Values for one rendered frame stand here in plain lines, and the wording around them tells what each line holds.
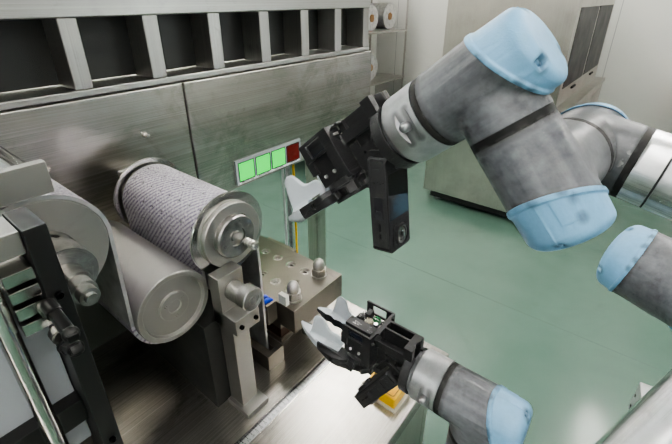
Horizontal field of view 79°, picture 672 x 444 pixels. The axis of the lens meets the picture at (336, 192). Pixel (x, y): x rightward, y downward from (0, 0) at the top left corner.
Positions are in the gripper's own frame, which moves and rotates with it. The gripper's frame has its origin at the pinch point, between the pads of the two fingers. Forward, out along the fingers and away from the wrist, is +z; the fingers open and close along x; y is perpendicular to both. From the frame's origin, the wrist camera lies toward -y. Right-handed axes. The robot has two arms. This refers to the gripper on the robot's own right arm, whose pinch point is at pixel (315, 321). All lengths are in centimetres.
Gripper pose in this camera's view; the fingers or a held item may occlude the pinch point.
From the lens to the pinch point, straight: 76.2
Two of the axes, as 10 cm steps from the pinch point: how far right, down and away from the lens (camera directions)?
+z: -7.8, -2.7, 5.6
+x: -6.2, 3.4, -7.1
